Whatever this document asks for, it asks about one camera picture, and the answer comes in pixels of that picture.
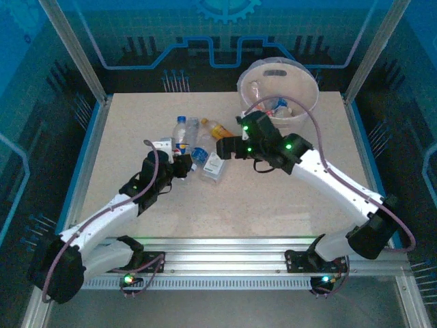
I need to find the blue cap cola plastic bottle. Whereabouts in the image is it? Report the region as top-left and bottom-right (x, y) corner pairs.
(172, 115), (192, 156)

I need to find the clear bottle white green cap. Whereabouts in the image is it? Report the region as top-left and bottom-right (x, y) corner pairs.
(247, 80), (264, 103)

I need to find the white round plastic bin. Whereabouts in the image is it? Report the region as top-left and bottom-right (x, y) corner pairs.
(238, 57), (321, 135)

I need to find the orange yellow label plastic bottle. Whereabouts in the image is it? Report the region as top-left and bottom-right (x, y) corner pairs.
(200, 118), (236, 141)

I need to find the small blue label plastic bottle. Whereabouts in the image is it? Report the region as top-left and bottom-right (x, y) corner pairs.
(190, 146), (210, 172)

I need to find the square white green label bottle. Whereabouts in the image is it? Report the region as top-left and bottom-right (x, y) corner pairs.
(199, 152), (227, 184)

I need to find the crumpled clear plastic bottle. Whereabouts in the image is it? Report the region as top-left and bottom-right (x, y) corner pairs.
(196, 131), (219, 151)

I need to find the tall clear plastic bottle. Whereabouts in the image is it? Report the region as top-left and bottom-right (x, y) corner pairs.
(185, 116), (201, 151)

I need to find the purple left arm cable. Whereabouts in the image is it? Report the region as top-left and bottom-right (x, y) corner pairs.
(40, 139), (161, 303)

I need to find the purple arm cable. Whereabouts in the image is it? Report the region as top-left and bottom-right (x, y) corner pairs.
(241, 97), (417, 254)
(40, 139), (161, 303)

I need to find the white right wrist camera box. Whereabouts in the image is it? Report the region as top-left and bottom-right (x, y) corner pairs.
(235, 115), (250, 141)

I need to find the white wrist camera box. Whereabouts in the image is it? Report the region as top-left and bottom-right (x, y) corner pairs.
(155, 136), (175, 153)
(235, 115), (250, 141)

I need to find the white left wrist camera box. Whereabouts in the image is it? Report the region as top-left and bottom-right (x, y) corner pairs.
(155, 136), (175, 153)

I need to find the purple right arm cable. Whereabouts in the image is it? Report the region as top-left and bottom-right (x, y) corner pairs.
(241, 97), (417, 254)

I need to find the blue aluminium side rail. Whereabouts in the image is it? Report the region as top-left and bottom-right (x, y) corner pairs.
(56, 97), (113, 249)
(342, 94), (404, 250)

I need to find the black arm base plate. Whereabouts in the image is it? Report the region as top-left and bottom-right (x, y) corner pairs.
(285, 248), (315, 273)
(138, 251), (167, 273)

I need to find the aluminium frame rail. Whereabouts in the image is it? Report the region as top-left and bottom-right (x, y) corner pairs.
(68, 235), (410, 274)

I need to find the slotted grey cable duct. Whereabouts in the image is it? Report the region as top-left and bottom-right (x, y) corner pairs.
(81, 275), (328, 291)

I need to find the aluminium frame post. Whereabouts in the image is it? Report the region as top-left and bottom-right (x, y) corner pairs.
(37, 0), (109, 103)
(344, 0), (412, 103)

